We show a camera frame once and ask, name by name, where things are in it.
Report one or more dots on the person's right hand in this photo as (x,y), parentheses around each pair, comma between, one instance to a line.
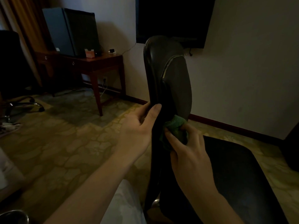
(194,165)

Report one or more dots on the person's left hand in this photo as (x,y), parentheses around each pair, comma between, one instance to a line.
(135,137)

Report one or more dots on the green cleaning cloth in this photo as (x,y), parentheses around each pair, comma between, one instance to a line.
(174,123)

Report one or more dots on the black leather chair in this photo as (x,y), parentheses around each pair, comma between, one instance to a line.
(177,86)

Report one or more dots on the person's left forearm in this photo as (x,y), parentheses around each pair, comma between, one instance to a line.
(93,195)

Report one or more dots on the black swivel chair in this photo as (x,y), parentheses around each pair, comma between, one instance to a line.
(11,67)

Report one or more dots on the dark red baseboard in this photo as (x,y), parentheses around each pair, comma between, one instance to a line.
(233,129)

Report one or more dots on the dark red wooden table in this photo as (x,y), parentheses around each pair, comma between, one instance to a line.
(98,64)

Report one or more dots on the small black white device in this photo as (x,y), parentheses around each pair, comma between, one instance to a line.
(112,51)

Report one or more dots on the pink tissue box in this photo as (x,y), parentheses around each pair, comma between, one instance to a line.
(90,54)

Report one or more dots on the dark cabinet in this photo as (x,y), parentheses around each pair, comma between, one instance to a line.
(290,149)

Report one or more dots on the black mini fridge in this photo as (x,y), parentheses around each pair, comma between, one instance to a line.
(74,32)

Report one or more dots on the beige upholstered furniture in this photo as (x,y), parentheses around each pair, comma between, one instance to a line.
(10,177)

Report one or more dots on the brown curtain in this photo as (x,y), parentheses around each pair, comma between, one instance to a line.
(30,37)

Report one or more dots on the metal trash bin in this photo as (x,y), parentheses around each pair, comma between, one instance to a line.
(12,218)

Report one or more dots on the black wall television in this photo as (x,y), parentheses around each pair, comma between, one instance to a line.
(175,18)

